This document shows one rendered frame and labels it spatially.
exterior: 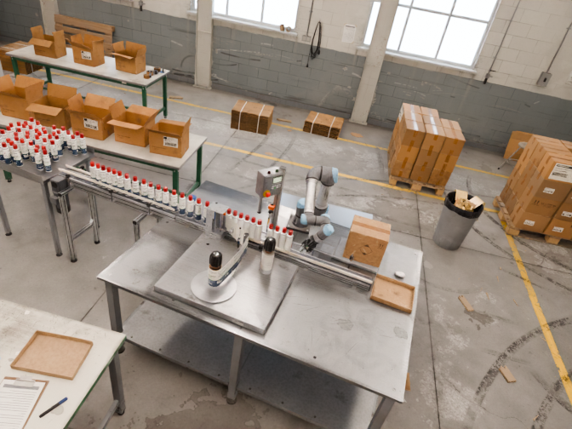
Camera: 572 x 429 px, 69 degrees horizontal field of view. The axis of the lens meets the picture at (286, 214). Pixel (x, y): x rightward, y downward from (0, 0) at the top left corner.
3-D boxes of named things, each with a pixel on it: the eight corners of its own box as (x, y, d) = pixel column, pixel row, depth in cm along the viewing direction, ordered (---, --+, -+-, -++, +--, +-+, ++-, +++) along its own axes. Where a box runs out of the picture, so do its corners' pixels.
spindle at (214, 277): (204, 287, 279) (206, 254, 262) (211, 278, 286) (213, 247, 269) (216, 291, 277) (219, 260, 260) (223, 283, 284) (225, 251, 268)
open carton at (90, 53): (67, 64, 611) (63, 37, 589) (85, 57, 645) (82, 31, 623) (91, 69, 606) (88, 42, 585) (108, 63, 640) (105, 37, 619)
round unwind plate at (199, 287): (181, 293, 273) (181, 292, 272) (204, 265, 297) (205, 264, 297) (224, 310, 267) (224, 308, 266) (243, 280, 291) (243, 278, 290)
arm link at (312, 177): (306, 161, 316) (301, 220, 298) (321, 163, 316) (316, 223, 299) (305, 168, 327) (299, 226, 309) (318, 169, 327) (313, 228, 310)
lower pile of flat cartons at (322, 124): (301, 131, 733) (304, 119, 721) (308, 121, 777) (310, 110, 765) (337, 140, 725) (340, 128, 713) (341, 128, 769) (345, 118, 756)
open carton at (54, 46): (29, 56, 612) (23, 29, 590) (50, 48, 654) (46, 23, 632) (52, 60, 610) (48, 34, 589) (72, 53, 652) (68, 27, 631)
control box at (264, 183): (254, 191, 311) (257, 169, 300) (273, 187, 320) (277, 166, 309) (261, 199, 304) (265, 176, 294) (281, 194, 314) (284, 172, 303)
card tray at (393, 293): (369, 299, 302) (371, 294, 300) (375, 277, 323) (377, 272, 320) (410, 313, 296) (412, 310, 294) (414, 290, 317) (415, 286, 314)
